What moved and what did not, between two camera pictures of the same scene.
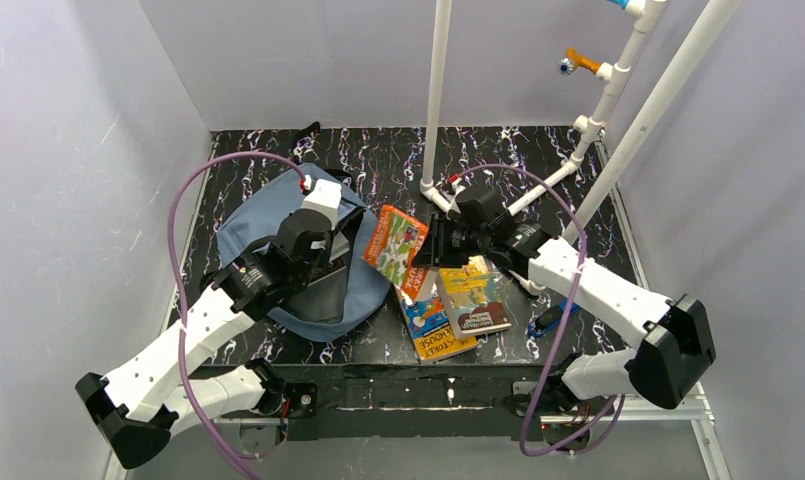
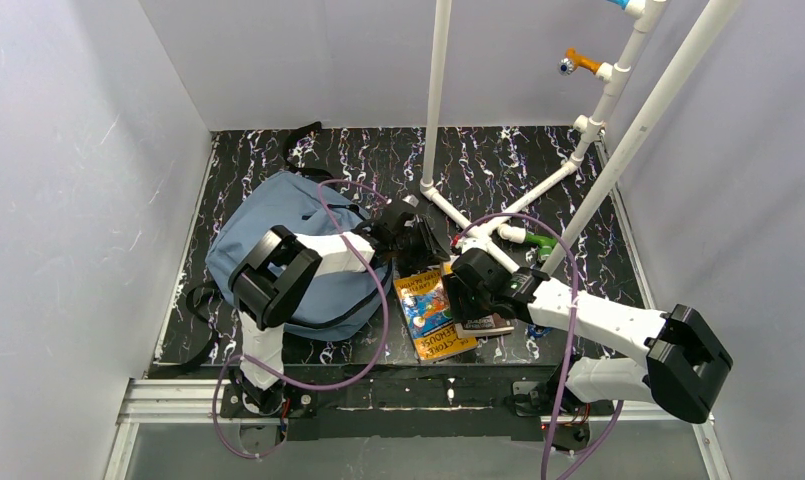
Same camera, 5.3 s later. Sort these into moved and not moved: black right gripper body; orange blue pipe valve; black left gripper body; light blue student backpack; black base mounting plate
Moved: black right gripper body; black left gripper body
Not moved: light blue student backpack; black base mounting plate; orange blue pipe valve
